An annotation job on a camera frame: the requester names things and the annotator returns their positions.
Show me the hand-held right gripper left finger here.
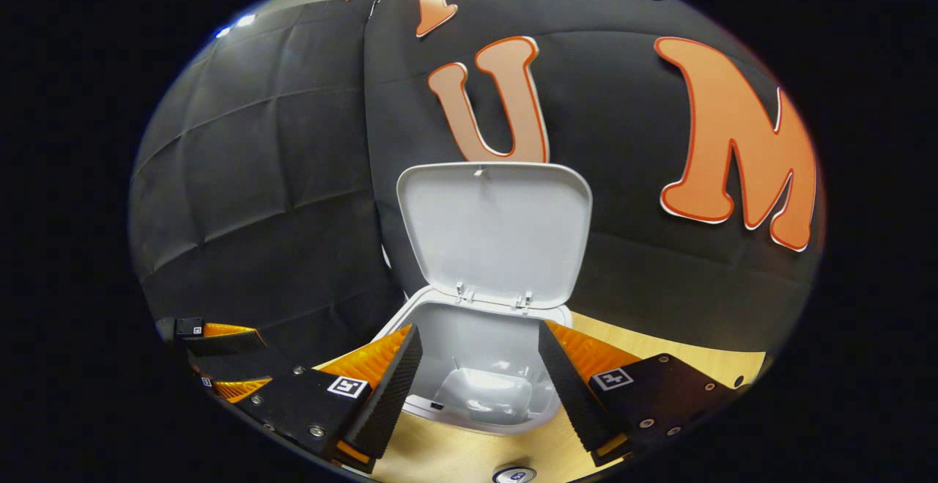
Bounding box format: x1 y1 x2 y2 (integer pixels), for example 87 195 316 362
233 324 424 475

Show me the black backdrop cloth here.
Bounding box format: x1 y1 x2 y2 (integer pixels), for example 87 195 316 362
128 0 827 366

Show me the wooden desktop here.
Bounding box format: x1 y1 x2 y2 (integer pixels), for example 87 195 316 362
370 312 768 483

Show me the white desktop garbage bin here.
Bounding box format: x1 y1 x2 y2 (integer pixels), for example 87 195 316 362
372 162 593 436

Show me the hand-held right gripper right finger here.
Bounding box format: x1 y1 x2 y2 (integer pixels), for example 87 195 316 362
537 320 754 468

